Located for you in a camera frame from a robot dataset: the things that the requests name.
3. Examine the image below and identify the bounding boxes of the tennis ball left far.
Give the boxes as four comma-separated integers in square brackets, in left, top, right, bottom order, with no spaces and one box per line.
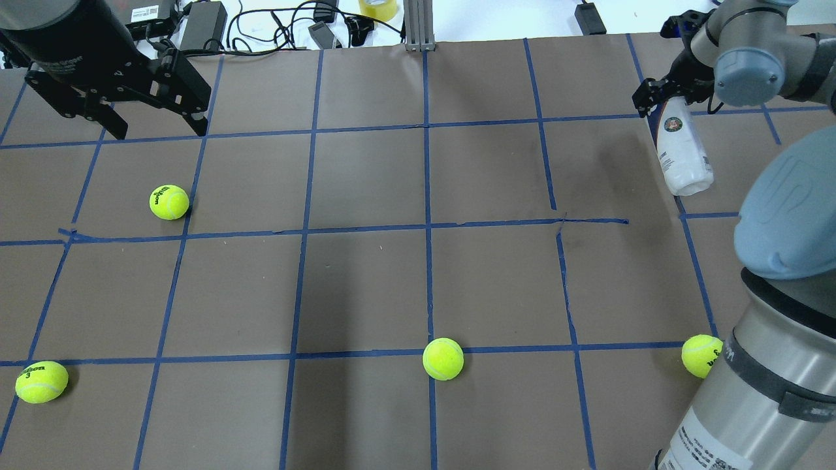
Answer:
[15,361,69,404]

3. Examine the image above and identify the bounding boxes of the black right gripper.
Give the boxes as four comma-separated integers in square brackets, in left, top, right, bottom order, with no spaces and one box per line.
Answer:
[631,10,714,118]

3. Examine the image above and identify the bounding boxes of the tennis ball near base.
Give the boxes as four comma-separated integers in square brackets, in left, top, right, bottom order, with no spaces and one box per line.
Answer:
[681,334,724,380]

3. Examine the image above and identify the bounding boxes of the aluminium frame post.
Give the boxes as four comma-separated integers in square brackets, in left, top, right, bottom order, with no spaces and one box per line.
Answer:
[403,0,437,52]

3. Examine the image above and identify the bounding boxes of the white tennis ball can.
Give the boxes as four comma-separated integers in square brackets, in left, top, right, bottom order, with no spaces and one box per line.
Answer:
[651,97,714,196]

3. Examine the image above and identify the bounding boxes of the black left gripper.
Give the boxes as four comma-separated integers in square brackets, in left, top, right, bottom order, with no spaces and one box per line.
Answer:
[1,1,212,140]

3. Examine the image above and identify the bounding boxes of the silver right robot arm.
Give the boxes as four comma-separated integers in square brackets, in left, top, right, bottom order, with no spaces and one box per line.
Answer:
[632,1,835,469]

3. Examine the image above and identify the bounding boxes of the tennis ball table centre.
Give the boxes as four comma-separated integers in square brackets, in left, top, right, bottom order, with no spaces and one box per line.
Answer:
[422,338,464,381]

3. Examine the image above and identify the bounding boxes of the yellow tape roll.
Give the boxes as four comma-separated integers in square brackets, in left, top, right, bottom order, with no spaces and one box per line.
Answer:
[358,0,399,22]

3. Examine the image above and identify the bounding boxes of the black power adapter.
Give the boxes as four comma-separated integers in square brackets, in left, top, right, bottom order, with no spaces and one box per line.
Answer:
[180,1,227,52]

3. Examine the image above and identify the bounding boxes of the tennis ball left front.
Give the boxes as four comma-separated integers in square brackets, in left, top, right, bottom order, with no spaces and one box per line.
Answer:
[149,184,191,221]

